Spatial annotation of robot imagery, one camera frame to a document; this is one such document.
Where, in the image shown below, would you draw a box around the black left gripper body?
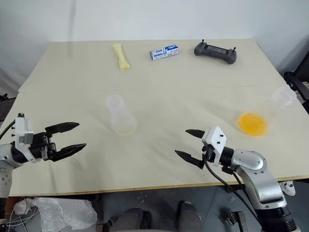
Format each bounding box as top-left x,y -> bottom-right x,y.
29,131 -> 57,162

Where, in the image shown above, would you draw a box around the black metal bracket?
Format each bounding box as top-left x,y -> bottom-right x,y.
226,211 -> 245,232

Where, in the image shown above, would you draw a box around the crumpled clear plastic bag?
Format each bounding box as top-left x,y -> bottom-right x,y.
14,197 -> 98,232

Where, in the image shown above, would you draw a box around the blue and white box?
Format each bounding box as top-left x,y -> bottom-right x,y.
149,44 -> 180,61

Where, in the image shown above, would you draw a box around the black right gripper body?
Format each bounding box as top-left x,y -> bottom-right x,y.
202,144 -> 217,163

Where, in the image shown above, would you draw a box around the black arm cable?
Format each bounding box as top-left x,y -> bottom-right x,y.
0,120 -> 16,142
202,149 -> 261,218

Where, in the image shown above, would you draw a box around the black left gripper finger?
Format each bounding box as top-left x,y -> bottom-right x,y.
45,122 -> 80,135
52,143 -> 87,162

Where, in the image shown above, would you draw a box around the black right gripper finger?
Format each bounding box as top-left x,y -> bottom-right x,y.
185,129 -> 206,139
174,149 -> 206,170

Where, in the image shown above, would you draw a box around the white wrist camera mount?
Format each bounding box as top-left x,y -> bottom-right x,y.
201,125 -> 228,167
11,112 -> 35,162

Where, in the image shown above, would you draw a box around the dark rounded shape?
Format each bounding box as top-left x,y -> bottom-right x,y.
178,202 -> 204,232
112,207 -> 153,232

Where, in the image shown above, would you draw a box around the small clear conical flask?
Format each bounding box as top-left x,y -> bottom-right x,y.
105,95 -> 138,136

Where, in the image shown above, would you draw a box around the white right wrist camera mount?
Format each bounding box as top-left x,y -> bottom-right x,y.
201,125 -> 228,167

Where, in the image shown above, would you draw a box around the small white object under table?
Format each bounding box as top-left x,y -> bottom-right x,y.
281,181 -> 296,197

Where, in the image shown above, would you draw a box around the thin white wire bundle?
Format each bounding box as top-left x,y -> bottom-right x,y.
7,198 -> 41,232

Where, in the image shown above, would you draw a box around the clear plastic bag with orange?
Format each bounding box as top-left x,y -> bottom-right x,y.
235,86 -> 297,138

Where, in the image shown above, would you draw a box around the grey remote controller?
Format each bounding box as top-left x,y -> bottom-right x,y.
194,39 -> 238,65

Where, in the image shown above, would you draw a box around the yellow plastic packet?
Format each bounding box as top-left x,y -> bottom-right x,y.
112,43 -> 132,71

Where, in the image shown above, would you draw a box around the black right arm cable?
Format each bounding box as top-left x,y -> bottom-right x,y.
202,149 -> 261,218

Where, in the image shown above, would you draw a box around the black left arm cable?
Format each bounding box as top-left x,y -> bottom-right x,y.
0,120 -> 16,142

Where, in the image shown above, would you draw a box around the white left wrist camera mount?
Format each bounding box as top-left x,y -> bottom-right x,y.
11,112 -> 35,162

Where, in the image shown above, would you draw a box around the dark object beside table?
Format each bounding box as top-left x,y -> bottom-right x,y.
0,93 -> 15,124

